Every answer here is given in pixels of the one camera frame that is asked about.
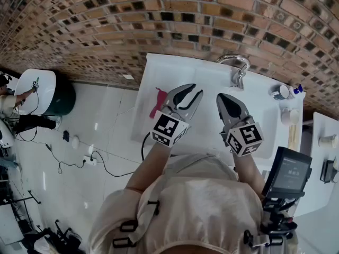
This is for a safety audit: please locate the looped black power cable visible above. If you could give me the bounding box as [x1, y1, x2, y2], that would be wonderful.
[90, 150, 137, 177]

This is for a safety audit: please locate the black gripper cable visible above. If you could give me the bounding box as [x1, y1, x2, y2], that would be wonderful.
[141, 132, 153, 161]

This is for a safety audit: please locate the white bottle with blue cap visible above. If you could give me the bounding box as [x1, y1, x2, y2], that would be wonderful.
[290, 84, 304, 99]

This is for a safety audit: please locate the white rectangular sink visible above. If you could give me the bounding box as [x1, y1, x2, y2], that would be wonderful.
[131, 52, 307, 166]

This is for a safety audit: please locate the cream paper cup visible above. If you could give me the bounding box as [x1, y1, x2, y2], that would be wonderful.
[317, 134, 337, 148]

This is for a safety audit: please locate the person's cream shirt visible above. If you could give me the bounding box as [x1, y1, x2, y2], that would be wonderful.
[88, 152, 299, 254]

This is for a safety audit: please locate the white mug with dark outside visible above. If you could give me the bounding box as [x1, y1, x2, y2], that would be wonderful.
[270, 84, 292, 101]

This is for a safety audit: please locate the person's left forearm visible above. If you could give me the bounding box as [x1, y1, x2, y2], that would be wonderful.
[124, 141, 172, 195]

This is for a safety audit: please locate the chrome faucet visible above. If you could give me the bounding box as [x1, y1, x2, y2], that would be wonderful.
[216, 54, 251, 89]

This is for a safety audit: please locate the thin black floor cable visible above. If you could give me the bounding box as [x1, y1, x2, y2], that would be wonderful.
[14, 131, 88, 175]

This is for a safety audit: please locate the grey harness strap with buckles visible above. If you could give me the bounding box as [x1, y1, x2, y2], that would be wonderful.
[112, 199, 161, 248]
[243, 229, 295, 248]

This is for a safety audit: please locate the white rounded appliance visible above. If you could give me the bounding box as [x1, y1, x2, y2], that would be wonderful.
[0, 119, 15, 148]

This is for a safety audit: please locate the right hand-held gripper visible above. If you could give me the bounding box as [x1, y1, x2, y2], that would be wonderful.
[216, 93, 265, 158]

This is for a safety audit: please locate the black monitor mount rig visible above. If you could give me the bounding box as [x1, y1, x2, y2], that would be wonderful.
[261, 194, 299, 238]

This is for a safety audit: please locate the black stand foot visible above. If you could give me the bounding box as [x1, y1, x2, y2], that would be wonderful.
[28, 190, 42, 205]

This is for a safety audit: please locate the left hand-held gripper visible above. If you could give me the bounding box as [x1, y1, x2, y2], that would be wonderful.
[150, 83, 203, 148]

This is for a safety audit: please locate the white side counter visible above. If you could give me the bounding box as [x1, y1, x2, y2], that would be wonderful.
[293, 112, 339, 254]

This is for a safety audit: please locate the pink cloth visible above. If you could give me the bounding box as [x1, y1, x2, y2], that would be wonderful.
[149, 87, 167, 119]

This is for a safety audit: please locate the black box device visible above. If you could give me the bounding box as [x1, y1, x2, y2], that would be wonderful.
[319, 159, 339, 184]

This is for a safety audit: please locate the beige wooden strip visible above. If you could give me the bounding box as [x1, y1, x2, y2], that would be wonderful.
[288, 123, 299, 149]

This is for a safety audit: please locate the person's right forearm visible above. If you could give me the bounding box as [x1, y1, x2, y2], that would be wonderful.
[231, 152, 265, 195]

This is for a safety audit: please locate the black monitor screen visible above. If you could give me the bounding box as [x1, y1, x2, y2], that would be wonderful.
[261, 146, 313, 198]

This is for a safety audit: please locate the round white basin green pedestal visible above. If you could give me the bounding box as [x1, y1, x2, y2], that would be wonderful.
[14, 69, 77, 116]

